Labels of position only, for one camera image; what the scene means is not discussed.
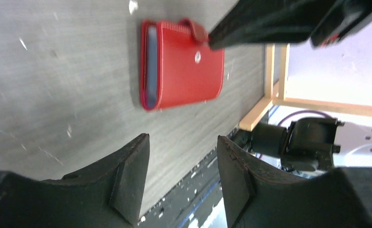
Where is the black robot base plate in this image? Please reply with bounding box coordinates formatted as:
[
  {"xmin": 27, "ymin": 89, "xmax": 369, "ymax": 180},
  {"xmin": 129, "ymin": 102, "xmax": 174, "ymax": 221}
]
[{"xmin": 138, "ymin": 149, "xmax": 223, "ymax": 228}]

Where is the wooden frame rack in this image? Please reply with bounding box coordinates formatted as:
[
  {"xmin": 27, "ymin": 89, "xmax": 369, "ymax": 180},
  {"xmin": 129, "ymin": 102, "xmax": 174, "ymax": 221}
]
[{"xmin": 238, "ymin": 45, "xmax": 372, "ymax": 132}]

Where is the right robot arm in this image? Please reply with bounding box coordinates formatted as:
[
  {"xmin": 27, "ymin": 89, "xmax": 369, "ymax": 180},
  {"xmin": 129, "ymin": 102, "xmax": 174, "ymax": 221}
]
[{"xmin": 209, "ymin": 0, "xmax": 372, "ymax": 228}]

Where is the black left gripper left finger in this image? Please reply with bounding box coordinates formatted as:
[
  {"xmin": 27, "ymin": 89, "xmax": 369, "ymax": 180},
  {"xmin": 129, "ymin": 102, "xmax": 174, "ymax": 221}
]
[{"xmin": 0, "ymin": 133, "xmax": 150, "ymax": 228}]

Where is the red card holder wallet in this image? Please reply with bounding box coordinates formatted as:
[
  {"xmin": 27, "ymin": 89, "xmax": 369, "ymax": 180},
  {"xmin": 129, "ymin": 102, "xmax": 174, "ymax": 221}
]
[{"xmin": 139, "ymin": 18, "xmax": 224, "ymax": 111}]

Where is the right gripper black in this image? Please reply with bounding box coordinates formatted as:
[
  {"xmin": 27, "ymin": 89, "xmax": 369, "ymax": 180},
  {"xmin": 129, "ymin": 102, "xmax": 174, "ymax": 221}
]
[{"xmin": 209, "ymin": 0, "xmax": 372, "ymax": 50}]

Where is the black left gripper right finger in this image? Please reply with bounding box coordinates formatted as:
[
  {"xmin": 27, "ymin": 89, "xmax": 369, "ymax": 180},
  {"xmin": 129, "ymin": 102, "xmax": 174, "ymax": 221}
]
[{"xmin": 217, "ymin": 136, "xmax": 372, "ymax": 228}]

